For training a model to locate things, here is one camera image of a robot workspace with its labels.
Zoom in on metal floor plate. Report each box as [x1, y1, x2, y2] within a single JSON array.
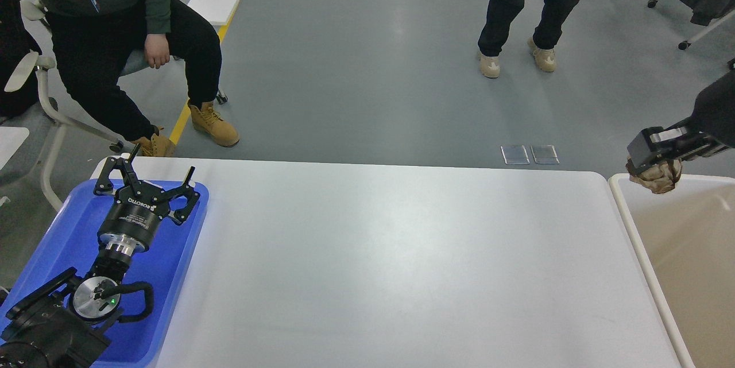
[[501, 145, 530, 165], [531, 145, 560, 165]]

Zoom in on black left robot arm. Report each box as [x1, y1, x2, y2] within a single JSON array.
[[2, 154, 209, 367]]

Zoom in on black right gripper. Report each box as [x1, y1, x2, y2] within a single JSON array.
[[626, 70, 734, 175]]

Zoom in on grey office chair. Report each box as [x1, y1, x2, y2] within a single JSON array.
[[0, 0, 229, 212]]

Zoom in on beige plastic bin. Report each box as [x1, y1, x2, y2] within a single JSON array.
[[609, 173, 734, 367]]

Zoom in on brown paper ball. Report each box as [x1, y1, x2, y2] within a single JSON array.
[[626, 158, 682, 195]]

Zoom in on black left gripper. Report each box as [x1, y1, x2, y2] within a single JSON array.
[[92, 144, 201, 253]]

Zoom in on standing person dark trousers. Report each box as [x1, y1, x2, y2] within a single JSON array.
[[478, 0, 580, 79]]

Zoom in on left metal floor plate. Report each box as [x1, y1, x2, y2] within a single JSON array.
[[501, 145, 530, 165]]

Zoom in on blue plastic tray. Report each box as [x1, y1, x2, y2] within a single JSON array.
[[0, 179, 210, 368]]

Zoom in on white side table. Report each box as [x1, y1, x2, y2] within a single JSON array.
[[0, 126, 29, 169]]

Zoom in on seated person green sweater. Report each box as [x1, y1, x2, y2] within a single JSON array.
[[40, 0, 241, 157]]

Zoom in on right metal floor plate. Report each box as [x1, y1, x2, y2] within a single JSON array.
[[531, 145, 560, 165]]

